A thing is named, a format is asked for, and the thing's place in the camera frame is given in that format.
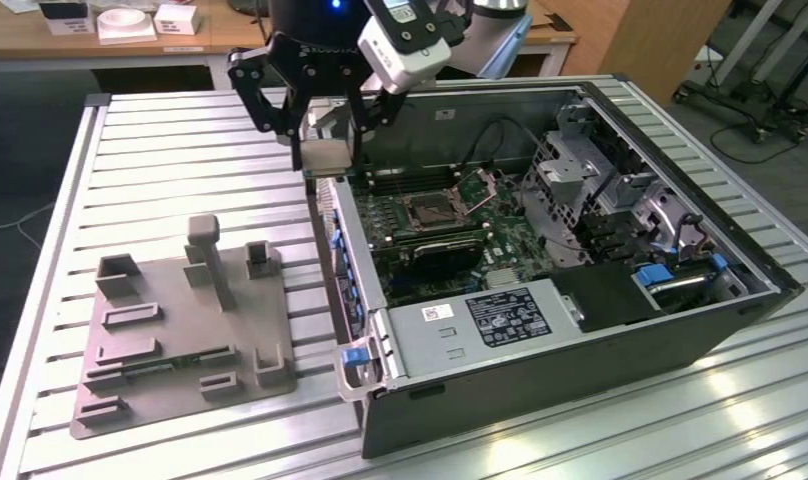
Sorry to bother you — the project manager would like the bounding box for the black open PC case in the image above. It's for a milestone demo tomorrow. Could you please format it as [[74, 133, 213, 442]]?
[[302, 74, 806, 459]]

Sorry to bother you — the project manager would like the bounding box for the green RAM stick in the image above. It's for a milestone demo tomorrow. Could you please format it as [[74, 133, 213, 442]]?
[[120, 353, 209, 377]]

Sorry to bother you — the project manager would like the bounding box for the metal wheeled stand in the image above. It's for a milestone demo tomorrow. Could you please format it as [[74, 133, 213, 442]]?
[[669, 0, 808, 146]]

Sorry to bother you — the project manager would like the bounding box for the silver green CPU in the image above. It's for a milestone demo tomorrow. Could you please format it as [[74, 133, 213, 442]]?
[[298, 138, 353, 179]]

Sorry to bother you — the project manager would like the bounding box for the silver metal drive cage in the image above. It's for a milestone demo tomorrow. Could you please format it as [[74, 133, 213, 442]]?
[[520, 94, 712, 266]]

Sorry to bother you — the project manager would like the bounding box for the black camera bracket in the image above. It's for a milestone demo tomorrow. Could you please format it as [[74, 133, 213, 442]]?
[[363, 0, 472, 56]]

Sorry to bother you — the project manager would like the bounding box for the small silver heat sink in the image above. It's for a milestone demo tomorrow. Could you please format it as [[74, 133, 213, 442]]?
[[485, 266, 533, 290]]

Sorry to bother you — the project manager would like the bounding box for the wooden desk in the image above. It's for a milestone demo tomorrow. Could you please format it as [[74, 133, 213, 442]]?
[[0, 0, 583, 91]]

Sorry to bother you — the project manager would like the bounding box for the white box black label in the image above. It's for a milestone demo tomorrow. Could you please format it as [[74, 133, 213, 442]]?
[[38, 0, 93, 37]]

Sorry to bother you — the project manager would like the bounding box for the white box wrist camera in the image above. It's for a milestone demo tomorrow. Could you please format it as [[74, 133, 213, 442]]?
[[355, 17, 453, 96]]

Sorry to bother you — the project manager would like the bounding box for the black plastic shroud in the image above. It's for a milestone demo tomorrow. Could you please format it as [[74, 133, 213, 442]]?
[[549, 259, 667, 335]]

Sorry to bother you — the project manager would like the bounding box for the black RAM slot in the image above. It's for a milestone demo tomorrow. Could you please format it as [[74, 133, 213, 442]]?
[[364, 167, 460, 177], [364, 172, 460, 182], [364, 183, 460, 193], [364, 178, 460, 188]]

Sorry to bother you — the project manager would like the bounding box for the black expansion card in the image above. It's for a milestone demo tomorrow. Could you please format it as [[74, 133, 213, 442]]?
[[407, 238, 484, 275]]

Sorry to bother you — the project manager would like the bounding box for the wooden cabinet panel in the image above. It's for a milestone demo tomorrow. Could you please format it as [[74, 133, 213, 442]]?
[[596, 0, 733, 107]]

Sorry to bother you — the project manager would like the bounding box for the metal socket cover frame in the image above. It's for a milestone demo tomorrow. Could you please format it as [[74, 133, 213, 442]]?
[[449, 167, 507, 217]]

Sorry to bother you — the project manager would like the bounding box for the grey metal power supply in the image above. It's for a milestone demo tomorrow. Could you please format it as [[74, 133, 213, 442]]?
[[369, 277, 585, 386]]

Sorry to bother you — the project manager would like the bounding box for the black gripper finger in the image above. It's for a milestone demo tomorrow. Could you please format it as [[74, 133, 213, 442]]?
[[340, 91, 409, 169], [226, 45, 312, 172]]

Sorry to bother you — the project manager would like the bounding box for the CPU socket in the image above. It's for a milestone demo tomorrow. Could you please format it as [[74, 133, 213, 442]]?
[[401, 191, 471, 235]]

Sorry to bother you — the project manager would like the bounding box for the black looped cable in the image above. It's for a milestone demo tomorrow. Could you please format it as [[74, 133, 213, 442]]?
[[460, 115, 545, 176]]

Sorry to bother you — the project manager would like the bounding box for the white round dish stand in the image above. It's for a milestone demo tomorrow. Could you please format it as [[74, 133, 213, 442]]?
[[94, 7, 160, 47]]

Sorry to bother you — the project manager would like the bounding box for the grey plastic parts rack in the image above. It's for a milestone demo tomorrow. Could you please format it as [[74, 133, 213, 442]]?
[[69, 213, 298, 441]]

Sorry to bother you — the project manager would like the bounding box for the blue disk carrier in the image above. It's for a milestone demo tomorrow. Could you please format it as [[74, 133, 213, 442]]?
[[633, 253, 729, 311]]

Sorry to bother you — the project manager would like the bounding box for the green motherboard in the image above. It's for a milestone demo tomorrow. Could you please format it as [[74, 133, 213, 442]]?
[[346, 167, 559, 309]]

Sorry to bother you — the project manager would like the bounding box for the white cardboard box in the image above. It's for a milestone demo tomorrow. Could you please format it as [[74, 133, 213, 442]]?
[[152, 1, 204, 37]]

